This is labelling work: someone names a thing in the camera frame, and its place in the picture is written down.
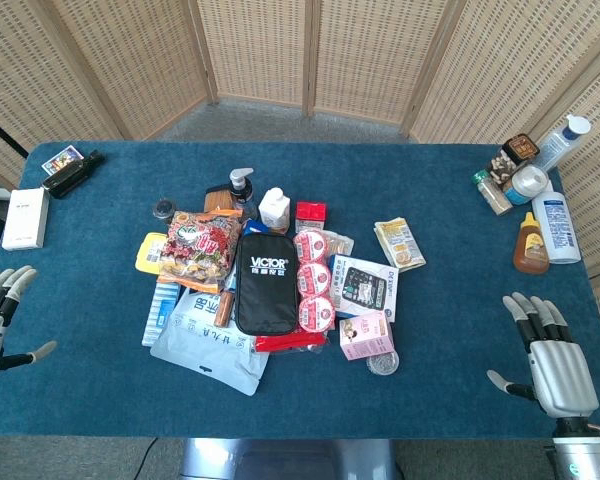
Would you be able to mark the white square bottle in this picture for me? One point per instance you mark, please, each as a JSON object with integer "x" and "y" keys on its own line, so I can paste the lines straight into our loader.
{"x": 273, "y": 210}

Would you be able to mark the small black round jar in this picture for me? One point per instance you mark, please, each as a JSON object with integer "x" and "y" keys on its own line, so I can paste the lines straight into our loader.
{"x": 163, "y": 209}

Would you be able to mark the blue striped white box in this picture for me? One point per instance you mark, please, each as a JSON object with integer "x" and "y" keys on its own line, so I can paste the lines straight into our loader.
{"x": 156, "y": 315}

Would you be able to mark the white blue plastic pouch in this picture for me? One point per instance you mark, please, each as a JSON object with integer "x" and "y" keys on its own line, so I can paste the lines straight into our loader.
{"x": 207, "y": 345}

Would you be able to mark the clear pack of sticks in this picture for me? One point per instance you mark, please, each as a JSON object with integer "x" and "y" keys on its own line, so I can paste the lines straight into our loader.
{"x": 339, "y": 245}

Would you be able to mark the round clear glass lid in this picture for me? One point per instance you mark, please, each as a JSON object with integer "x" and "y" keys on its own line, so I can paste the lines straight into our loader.
{"x": 383, "y": 363}

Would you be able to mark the black device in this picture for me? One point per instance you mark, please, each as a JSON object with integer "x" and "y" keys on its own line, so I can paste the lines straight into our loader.
{"x": 72, "y": 174}

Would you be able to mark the green capped spice jar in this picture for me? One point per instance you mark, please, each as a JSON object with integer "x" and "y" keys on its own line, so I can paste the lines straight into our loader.
{"x": 492, "y": 192}

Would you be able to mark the pump dispenser bottle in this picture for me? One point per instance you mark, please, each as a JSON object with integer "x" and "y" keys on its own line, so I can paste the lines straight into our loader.
{"x": 241, "y": 190}

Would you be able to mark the woven folding screen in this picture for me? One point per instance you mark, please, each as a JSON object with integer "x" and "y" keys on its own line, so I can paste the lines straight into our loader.
{"x": 300, "y": 55}

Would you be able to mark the red flat packet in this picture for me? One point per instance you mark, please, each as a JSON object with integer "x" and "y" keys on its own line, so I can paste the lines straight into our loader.
{"x": 290, "y": 343}

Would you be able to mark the clear bottle white flip cap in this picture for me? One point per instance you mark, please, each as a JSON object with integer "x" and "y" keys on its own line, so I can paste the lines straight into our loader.
{"x": 560, "y": 142}

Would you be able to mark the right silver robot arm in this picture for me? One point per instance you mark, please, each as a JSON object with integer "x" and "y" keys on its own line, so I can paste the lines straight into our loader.
{"x": 581, "y": 452}

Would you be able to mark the colourful card pack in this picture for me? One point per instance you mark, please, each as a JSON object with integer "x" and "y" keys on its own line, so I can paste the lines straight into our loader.
{"x": 60, "y": 158}

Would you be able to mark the black Victor zip case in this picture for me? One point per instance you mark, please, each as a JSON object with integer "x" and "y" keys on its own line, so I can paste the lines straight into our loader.
{"x": 266, "y": 283}

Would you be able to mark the clear jar of nuts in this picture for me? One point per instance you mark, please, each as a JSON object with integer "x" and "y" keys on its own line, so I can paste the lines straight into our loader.
{"x": 510, "y": 157}

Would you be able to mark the red white round cup pack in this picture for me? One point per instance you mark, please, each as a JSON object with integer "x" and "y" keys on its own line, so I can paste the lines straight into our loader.
{"x": 314, "y": 280}

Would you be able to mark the yellow packet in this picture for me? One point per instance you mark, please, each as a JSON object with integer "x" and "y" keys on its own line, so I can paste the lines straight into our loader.
{"x": 148, "y": 252}

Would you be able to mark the brown cylindrical tube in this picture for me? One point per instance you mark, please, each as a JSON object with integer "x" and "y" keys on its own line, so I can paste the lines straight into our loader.
{"x": 225, "y": 310}

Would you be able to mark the white capped round jar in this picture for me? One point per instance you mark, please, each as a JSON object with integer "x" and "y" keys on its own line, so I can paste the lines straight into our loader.
{"x": 527, "y": 184}

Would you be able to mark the blue small packet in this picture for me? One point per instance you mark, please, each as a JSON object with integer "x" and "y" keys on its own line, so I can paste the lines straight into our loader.
{"x": 254, "y": 227}

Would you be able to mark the beige snack packet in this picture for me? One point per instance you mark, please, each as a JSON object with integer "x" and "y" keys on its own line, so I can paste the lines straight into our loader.
{"x": 399, "y": 244}

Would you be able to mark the white rectangular box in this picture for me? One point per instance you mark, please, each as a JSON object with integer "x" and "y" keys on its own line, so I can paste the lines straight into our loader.
{"x": 25, "y": 218}

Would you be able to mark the brown wooden brush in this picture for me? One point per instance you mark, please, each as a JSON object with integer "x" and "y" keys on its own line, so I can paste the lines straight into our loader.
{"x": 218, "y": 200}

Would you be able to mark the amber honey squeeze bottle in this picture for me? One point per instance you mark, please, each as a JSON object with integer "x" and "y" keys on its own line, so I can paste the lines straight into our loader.
{"x": 530, "y": 247}

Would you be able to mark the pink small carton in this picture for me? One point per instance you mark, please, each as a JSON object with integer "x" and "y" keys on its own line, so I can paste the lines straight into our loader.
{"x": 366, "y": 334}

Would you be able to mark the orange snack bag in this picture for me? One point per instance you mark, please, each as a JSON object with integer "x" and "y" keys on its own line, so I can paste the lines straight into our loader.
{"x": 200, "y": 250}

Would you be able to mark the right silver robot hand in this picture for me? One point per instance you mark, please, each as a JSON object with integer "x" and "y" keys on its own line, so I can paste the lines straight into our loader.
{"x": 560, "y": 372}

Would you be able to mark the blue table cloth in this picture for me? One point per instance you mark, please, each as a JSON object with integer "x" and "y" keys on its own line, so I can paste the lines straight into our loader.
{"x": 80, "y": 350}

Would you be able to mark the red white small box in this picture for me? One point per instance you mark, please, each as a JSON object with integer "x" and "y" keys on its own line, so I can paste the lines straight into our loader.
{"x": 310, "y": 215}

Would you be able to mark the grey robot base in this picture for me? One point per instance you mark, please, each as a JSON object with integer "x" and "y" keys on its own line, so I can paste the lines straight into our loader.
{"x": 285, "y": 460}

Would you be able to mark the white bottle blue label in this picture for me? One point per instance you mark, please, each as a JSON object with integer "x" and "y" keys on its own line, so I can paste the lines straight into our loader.
{"x": 556, "y": 227}

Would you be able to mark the calculator box white blue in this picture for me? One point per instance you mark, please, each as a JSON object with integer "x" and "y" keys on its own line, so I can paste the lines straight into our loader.
{"x": 362, "y": 287}

